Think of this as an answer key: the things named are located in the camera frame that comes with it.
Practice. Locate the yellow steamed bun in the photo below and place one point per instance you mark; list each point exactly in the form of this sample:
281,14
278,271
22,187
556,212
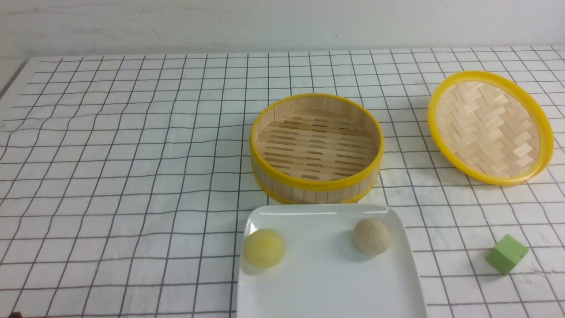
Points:
264,248

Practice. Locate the beige steamed bun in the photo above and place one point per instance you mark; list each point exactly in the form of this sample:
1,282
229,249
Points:
371,237

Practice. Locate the white square ceramic plate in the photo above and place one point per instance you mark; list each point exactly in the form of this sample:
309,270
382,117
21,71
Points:
322,275

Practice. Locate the yellow-rimmed bamboo steamer basket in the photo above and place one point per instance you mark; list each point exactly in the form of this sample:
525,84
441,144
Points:
316,148

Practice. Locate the white grid-pattern tablecloth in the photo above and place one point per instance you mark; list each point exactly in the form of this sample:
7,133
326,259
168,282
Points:
126,181

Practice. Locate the yellow-rimmed woven steamer lid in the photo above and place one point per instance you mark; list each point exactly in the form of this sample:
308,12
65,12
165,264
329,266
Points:
490,128

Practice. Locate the green cube block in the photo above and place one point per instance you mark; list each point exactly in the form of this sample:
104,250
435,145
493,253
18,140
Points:
506,254

